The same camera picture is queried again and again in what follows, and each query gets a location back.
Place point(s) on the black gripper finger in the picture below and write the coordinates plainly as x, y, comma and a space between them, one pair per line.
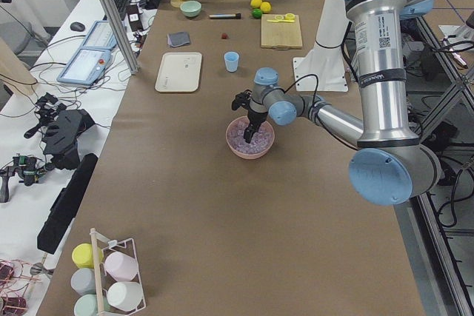
252, 132
248, 134

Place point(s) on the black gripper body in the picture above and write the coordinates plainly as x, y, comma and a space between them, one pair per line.
256, 115

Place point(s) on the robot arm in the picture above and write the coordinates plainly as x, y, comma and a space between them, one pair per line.
390, 164

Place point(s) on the clear ice cubes pile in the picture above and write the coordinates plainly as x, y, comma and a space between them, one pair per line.
237, 138

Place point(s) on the light blue plastic cup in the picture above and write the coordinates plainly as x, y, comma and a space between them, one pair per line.
231, 61

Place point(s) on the pink cup in rack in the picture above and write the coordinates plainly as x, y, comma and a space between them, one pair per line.
121, 267

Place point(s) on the white cup rack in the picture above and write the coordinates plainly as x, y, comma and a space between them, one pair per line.
102, 247

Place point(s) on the yellow cup in rack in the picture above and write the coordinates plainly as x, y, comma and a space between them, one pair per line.
82, 256

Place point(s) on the grey cup in rack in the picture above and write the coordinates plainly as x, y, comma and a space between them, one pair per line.
83, 281

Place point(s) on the green cup in rack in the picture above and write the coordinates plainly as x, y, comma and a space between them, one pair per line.
86, 305

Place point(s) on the pink bowl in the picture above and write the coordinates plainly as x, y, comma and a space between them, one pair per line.
248, 151

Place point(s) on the wooden cutting board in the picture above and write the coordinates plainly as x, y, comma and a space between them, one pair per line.
285, 36

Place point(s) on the cream rabbit tray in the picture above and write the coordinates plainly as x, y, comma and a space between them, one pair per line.
179, 73

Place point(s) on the yellow plastic knife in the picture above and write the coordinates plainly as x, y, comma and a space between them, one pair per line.
276, 20

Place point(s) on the green lime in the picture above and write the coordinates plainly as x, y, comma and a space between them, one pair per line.
256, 13

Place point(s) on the steel muddler black tip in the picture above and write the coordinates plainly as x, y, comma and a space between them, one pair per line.
225, 16

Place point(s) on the grey folded cloth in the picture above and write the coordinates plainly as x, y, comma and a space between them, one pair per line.
178, 39

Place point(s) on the yellow lemon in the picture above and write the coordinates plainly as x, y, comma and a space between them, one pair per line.
265, 7
255, 4

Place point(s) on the mint green bowl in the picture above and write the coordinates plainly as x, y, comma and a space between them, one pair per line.
190, 9

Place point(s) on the teach pendant tablet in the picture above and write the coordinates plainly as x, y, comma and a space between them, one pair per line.
100, 35
85, 67

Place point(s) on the black computer mouse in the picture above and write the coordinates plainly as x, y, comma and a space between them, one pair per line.
77, 26

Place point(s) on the aluminium frame post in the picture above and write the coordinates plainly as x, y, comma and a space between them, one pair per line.
120, 34

